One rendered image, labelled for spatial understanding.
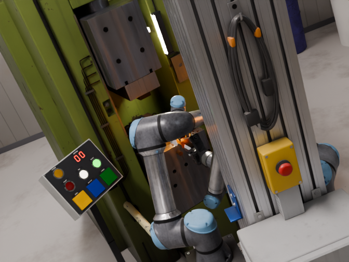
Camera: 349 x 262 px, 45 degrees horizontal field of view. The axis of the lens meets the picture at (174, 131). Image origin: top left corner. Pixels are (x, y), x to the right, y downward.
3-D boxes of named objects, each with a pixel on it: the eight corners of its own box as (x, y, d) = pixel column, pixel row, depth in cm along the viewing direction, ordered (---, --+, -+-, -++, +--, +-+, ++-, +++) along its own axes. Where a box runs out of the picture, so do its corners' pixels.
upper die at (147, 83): (160, 86, 246) (155, 70, 242) (130, 101, 240) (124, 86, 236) (133, 76, 282) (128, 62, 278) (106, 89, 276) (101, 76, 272)
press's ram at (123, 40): (174, 61, 246) (150, -8, 229) (116, 90, 234) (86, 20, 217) (145, 54, 282) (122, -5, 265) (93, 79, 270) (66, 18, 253)
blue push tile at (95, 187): (106, 188, 223) (96, 177, 223) (96, 197, 218) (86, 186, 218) (104, 189, 224) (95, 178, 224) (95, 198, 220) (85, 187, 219)
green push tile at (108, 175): (118, 177, 230) (108, 166, 229) (109, 185, 225) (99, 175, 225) (116, 178, 231) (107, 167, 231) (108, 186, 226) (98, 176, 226)
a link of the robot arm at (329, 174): (302, 204, 172) (295, 177, 166) (309, 183, 182) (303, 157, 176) (333, 205, 165) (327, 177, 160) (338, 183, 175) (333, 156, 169)
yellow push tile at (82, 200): (93, 200, 217) (82, 189, 216) (82, 210, 212) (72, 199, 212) (91, 201, 218) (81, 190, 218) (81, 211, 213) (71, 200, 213)
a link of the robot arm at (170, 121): (184, 107, 160) (212, 102, 207) (158, 114, 164) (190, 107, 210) (191, 138, 161) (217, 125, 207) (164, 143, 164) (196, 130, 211)
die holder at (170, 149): (224, 186, 279) (203, 129, 260) (175, 218, 267) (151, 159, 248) (183, 160, 326) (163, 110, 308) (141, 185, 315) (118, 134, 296)
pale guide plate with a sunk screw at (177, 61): (191, 77, 268) (183, 52, 261) (179, 83, 265) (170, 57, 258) (189, 76, 269) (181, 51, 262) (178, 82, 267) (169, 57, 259)
